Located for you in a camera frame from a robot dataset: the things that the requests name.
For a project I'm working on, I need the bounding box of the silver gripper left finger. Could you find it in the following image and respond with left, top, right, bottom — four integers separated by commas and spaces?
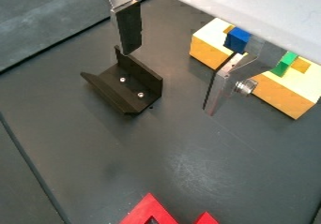
108, 0, 141, 55

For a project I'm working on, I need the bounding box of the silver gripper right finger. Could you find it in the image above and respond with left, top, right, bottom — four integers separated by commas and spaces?
203, 36, 287, 115

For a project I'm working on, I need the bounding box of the red E-shaped block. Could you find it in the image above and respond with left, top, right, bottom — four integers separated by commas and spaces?
119, 193, 219, 224

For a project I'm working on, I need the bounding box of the yellow base board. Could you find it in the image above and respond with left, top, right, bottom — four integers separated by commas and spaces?
190, 18, 321, 119

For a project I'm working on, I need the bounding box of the blue block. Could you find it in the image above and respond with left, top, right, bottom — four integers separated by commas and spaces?
223, 27, 251, 54

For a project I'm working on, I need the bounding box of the green block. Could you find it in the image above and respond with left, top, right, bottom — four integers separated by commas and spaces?
270, 52, 298, 77

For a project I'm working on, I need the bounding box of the black U-shaped holder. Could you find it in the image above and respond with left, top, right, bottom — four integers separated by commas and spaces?
80, 46, 163, 115

